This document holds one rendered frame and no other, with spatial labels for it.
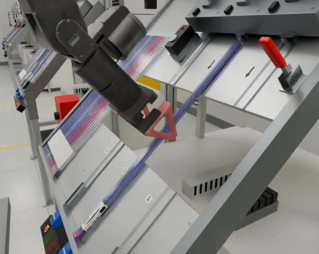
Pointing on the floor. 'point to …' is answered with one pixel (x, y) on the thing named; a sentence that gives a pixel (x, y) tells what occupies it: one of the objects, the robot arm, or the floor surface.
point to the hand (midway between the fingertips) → (159, 127)
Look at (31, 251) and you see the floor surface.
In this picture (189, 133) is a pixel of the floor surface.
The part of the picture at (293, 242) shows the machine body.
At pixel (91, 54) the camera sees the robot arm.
